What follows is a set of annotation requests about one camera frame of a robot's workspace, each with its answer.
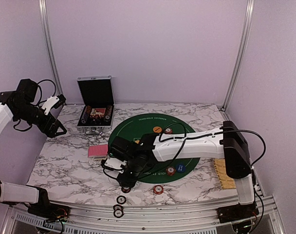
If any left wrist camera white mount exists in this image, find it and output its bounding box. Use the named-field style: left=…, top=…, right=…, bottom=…
left=41, top=94, right=66, bottom=116

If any round green poker mat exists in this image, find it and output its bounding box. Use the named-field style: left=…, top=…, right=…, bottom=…
left=108, top=114, right=200, bottom=184

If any fallen dark chip lower rail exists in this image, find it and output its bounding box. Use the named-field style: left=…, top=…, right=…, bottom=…
left=113, top=210, right=124, bottom=218

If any aluminium poker case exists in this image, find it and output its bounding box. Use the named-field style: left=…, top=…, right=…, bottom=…
left=77, top=75, right=115, bottom=135

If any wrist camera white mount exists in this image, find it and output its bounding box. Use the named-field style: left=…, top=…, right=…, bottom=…
left=41, top=94, right=66, bottom=116
left=104, top=157, right=127, bottom=171

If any orange red chip stack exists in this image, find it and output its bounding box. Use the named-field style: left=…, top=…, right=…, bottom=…
left=153, top=185, right=164, bottom=195

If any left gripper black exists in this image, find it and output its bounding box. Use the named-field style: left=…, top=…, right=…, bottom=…
left=15, top=102, right=66, bottom=138

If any woven bamboo tray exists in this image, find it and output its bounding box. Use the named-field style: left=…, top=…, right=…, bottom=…
left=213, top=158, right=236, bottom=190

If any right chip row in case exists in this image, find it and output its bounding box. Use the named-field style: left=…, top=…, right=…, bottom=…
left=104, top=105, right=113, bottom=122

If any left chip row in case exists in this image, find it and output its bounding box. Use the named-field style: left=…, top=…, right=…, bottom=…
left=80, top=106, right=92, bottom=124

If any front aluminium rail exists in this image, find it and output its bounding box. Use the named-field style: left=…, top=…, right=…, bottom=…
left=0, top=196, right=285, bottom=234

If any dark brown chip stack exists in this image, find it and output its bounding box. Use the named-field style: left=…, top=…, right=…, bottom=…
left=121, top=187, right=131, bottom=194

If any card deck box in case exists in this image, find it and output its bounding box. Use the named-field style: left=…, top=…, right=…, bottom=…
left=90, top=108, right=106, bottom=116

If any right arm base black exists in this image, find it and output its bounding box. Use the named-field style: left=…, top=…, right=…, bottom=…
left=217, top=202, right=259, bottom=223

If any chip row in case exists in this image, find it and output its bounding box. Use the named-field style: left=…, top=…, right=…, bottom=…
left=80, top=106, right=92, bottom=124
left=104, top=105, right=113, bottom=122

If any red-backed playing card deck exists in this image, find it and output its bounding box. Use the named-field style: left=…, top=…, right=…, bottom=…
left=88, top=144, right=108, bottom=159

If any blue small blind button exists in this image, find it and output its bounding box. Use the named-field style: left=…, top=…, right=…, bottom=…
left=175, top=164, right=186, bottom=173

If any small orange chip pile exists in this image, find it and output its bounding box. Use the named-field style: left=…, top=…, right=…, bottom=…
left=164, top=128, right=173, bottom=134
left=166, top=166, right=176, bottom=176

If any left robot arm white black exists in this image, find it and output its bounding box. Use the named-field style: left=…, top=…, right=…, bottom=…
left=0, top=78, right=67, bottom=217

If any orange big blind button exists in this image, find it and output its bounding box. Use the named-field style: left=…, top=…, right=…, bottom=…
left=153, top=126, right=163, bottom=133

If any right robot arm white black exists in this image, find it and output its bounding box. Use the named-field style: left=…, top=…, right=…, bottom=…
left=108, top=121, right=255, bottom=218

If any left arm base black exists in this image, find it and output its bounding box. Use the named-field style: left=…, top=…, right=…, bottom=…
left=28, top=187, right=70, bottom=220

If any fallen dark chip on table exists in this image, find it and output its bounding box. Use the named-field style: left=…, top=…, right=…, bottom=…
left=116, top=195, right=126, bottom=205

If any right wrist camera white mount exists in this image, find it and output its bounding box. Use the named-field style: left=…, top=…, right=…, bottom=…
left=104, top=157, right=127, bottom=171

